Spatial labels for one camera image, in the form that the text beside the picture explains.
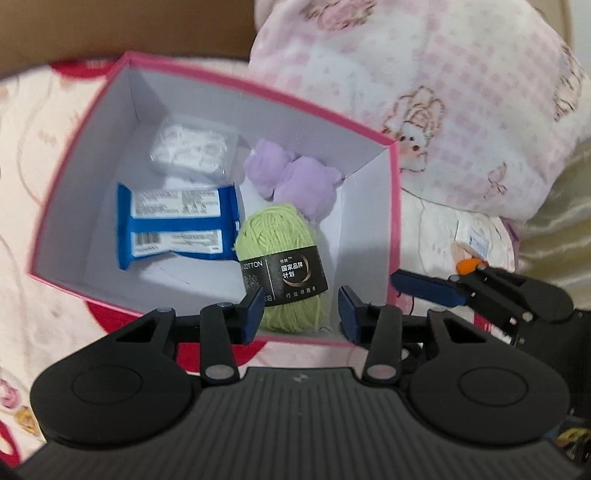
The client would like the pink checked pillow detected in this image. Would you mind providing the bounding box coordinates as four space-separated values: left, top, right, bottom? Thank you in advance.
249 0 591 220

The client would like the brown pillow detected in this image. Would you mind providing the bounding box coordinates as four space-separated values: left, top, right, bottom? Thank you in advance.
0 0 257 79

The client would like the pink cardboard box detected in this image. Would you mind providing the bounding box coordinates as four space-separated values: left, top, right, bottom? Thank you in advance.
30 52 402 347

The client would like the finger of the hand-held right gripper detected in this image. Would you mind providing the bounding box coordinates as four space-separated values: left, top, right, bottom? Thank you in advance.
392 271 571 326
478 264 573 308

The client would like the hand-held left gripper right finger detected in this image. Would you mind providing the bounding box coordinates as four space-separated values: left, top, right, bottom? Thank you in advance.
338 286 532 385

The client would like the purple plush toy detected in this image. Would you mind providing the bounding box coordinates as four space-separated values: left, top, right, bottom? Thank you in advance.
244 140 342 222

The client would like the small white packet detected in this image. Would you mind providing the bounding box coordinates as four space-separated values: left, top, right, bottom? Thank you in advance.
455 222 513 259

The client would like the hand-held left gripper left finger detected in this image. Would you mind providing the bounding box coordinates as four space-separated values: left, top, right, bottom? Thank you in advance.
76 288 267 385

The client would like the green yarn ball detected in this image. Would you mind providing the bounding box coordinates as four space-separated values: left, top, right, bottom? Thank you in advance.
235 204 329 334

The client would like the gold satin curtain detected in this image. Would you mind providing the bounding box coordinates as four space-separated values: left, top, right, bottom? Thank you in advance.
522 143 591 287

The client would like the clear plastic floss pick box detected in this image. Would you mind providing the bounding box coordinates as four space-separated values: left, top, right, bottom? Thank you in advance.
150 117 240 178

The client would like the blue snack packet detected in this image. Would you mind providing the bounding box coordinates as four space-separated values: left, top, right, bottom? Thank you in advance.
115 183 241 271

